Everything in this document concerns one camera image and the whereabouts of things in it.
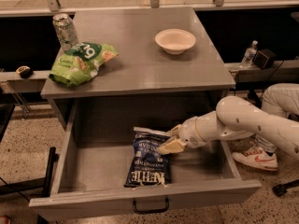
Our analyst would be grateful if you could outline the black chair base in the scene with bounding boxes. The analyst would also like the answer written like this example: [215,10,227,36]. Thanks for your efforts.
[272,179,299,197]
[0,147,58,197]

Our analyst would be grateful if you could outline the black chair base left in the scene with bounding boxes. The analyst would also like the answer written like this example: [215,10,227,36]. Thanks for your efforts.
[0,147,58,197]

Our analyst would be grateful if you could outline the white bowl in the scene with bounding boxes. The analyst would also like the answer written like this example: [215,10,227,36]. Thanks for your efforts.
[155,29,196,55]

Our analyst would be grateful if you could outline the black drawer handle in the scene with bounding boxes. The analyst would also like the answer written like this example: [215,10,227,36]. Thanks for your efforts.
[133,198,170,215]

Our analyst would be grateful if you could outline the black yellow tape measure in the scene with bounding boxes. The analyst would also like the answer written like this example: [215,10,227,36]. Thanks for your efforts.
[16,65,34,78]

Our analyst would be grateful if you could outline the green chip bag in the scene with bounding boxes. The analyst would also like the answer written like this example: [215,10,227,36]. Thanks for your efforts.
[50,42,118,87]

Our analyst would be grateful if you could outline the small black box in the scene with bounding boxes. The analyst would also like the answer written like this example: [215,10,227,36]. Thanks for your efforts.
[253,49,277,70]

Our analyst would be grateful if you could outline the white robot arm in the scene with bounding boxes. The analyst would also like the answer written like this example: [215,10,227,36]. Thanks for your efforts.
[158,96,299,159]

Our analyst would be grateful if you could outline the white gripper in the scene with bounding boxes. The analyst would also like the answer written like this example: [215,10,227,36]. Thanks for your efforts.
[157,117,206,155]

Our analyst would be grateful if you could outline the person leg white trousers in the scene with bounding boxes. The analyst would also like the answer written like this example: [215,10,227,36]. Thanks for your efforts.
[262,83,299,118]

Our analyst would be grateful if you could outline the blue Kettle chip bag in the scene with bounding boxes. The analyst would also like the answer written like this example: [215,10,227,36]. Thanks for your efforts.
[124,127,171,188]

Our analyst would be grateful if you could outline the open grey drawer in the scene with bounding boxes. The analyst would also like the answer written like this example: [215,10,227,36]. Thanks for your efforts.
[30,101,261,221]

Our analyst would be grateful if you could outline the grey cabinet counter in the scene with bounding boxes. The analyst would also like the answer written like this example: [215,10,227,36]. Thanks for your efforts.
[41,7,235,102]

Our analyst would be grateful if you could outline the black chair base right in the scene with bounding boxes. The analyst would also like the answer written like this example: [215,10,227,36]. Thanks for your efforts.
[272,179,299,197]

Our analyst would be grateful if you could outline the clear water bottle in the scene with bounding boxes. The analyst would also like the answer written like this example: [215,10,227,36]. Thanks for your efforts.
[240,40,258,68]

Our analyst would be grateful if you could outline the white red sneaker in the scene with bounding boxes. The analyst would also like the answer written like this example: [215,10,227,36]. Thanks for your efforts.
[232,146,278,172]

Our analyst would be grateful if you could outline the silver green soda can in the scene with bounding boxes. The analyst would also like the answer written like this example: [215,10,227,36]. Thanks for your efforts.
[52,13,78,51]

